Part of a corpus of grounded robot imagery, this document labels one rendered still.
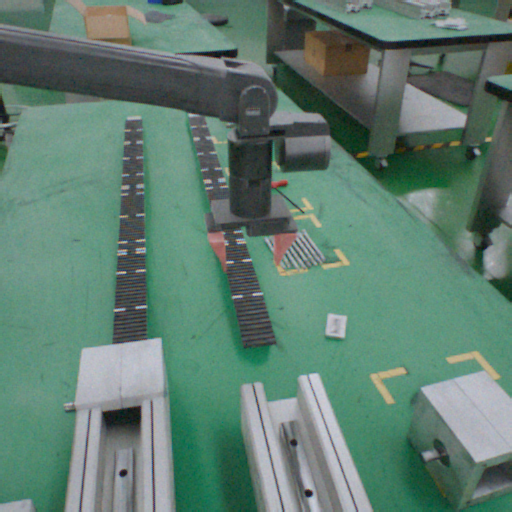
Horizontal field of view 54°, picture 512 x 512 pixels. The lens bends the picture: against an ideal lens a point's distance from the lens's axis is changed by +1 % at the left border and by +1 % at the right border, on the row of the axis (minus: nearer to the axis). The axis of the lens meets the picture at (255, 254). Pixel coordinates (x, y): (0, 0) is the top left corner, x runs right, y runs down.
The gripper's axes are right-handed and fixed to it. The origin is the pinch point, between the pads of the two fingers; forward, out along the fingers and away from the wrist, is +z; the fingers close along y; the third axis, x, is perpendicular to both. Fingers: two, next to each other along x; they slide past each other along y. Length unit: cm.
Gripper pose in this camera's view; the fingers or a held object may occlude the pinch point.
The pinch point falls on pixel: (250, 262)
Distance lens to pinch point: 72.6
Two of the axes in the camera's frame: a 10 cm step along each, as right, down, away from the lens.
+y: 9.8, -1.1, 1.6
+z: 0.0, 8.2, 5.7
